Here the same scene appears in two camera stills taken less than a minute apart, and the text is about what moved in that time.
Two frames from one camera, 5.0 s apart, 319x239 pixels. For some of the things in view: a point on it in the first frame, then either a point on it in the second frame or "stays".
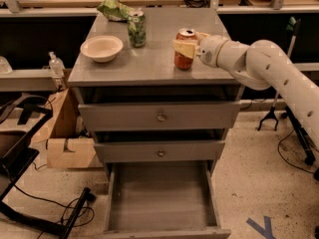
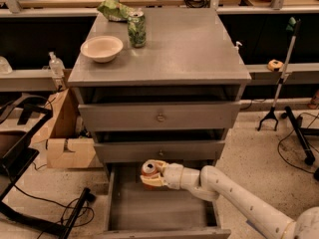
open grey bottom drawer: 162,200 stays
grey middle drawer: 162,151 stays
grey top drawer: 160,117 stays
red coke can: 181,61 to 150,173
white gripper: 208,51 to 172,175
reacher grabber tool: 290,25 stays
